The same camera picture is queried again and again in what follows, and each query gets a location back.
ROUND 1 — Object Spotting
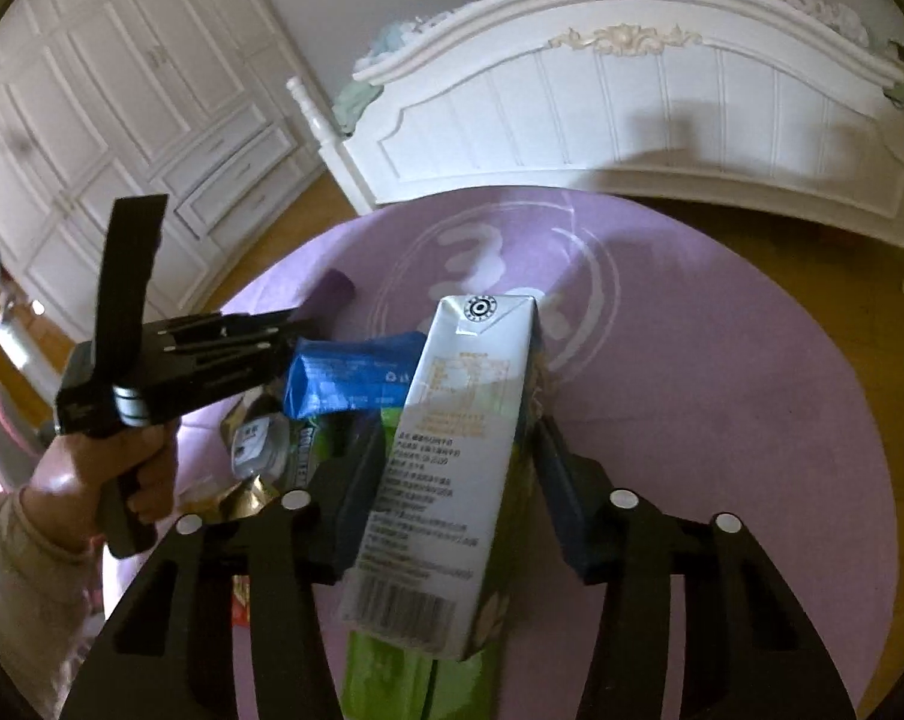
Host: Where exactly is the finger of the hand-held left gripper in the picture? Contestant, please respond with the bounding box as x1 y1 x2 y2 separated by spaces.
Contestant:
155 307 325 342
163 337 303 392

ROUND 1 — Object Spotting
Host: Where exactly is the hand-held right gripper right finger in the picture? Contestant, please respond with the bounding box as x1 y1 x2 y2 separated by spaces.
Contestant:
534 418 858 720

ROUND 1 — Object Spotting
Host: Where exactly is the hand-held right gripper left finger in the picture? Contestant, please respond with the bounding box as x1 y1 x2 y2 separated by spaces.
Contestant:
60 424 390 720

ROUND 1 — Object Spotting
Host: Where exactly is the white milk carton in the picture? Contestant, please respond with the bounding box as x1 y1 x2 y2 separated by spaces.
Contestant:
341 294 546 662

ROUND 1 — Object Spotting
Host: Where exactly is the blue snack packet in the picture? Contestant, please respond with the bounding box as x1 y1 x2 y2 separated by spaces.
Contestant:
283 331 429 419

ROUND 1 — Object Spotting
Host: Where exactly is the person's left hand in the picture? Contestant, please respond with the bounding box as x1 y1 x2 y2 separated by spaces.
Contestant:
20 420 179 541

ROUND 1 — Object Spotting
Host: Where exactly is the dark green can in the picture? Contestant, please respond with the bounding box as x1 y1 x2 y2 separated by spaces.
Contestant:
290 416 363 492

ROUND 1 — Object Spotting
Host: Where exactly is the clear plastic container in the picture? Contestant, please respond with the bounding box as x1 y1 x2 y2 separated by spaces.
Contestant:
230 416 293 478

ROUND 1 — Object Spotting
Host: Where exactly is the white grey pole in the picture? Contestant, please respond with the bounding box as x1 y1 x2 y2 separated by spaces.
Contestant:
0 292 67 406

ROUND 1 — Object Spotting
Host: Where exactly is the gold foil wrapper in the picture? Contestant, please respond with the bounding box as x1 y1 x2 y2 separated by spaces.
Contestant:
195 390 286 524

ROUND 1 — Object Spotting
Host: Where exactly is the red wrapper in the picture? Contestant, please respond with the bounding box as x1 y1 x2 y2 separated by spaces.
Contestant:
230 574 255 628

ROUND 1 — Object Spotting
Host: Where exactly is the pink chair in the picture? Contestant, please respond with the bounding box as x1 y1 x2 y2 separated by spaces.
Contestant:
0 381 48 497

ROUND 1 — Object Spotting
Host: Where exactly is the purple round table cover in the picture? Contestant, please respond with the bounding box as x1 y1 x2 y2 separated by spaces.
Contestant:
174 186 897 720

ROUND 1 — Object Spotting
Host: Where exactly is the light green box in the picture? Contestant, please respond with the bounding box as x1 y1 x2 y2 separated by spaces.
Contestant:
343 405 535 720

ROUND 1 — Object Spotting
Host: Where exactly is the white wardrobe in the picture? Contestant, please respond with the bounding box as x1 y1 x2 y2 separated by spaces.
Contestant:
0 0 325 323

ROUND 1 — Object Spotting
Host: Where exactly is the pale green cloth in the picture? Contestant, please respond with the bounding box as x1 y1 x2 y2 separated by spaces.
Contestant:
332 79 383 137

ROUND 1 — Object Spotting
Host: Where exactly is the light blue cloth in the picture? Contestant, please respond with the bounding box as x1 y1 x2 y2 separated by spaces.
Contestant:
368 15 424 62

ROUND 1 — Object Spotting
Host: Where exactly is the white bed frame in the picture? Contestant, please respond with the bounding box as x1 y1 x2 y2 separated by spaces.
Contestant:
287 0 904 295

